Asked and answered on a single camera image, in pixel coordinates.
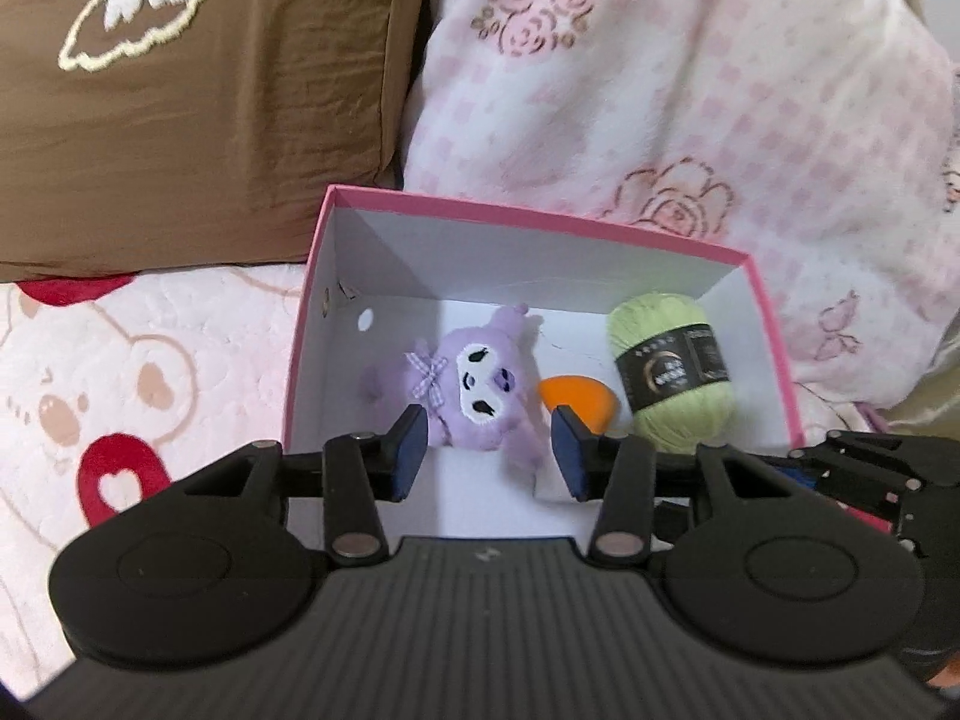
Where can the pink cardboard box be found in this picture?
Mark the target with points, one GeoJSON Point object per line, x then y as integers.
{"type": "Point", "coordinates": [480, 510]}

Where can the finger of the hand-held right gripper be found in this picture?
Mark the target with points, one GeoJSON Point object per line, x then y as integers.
{"type": "Point", "coordinates": [862, 446]}
{"type": "Point", "coordinates": [870, 501]}

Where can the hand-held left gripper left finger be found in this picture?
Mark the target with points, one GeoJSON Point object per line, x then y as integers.
{"type": "Point", "coordinates": [409, 457]}

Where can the pink checked pillow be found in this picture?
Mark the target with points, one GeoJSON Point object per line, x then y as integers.
{"type": "Point", "coordinates": [675, 90]}

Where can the bear print blanket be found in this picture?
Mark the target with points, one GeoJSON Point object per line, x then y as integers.
{"type": "Point", "coordinates": [112, 390]}

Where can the brown pillow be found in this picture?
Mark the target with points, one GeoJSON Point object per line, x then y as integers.
{"type": "Point", "coordinates": [187, 127]}

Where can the orange makeup sponge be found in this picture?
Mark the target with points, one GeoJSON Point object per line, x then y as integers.
{"type": "Point", "coordinates": [574, 397]}

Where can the purple plush toy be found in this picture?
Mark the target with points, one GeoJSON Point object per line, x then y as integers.
{"type": "Point", "coordinates": [487, 390]}

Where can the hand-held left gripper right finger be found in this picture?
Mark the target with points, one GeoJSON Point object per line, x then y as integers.
{"type": "Point", "coordinates": [568, 457]}

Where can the green yarn ball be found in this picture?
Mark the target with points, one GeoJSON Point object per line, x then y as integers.
{"type": "Point", "coordinates": [675, 412]}

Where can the golden quilt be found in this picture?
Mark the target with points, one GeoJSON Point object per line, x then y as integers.
{"type": "Point", "coordinates": [930, 390]}

